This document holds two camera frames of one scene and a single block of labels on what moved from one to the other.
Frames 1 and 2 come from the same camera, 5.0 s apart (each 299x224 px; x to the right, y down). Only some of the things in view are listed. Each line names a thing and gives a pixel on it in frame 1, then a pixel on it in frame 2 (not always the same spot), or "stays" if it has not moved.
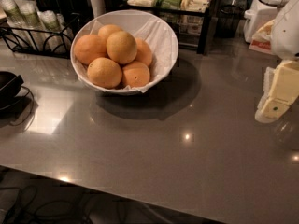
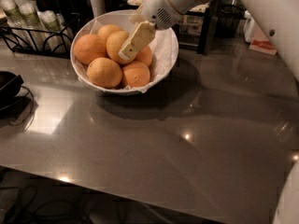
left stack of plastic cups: x=15 y=17 stays
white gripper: x=286 y=32 -> x=157 y=9
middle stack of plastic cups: x=33 y=23 stays
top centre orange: x=121 y=48 stays
